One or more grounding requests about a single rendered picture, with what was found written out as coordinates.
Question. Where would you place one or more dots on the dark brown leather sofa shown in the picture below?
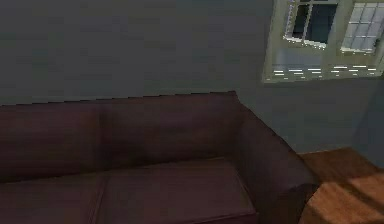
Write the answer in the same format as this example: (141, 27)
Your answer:
(160, 160)

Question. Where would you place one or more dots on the pale framed window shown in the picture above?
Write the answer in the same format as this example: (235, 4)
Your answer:
(313, 40)

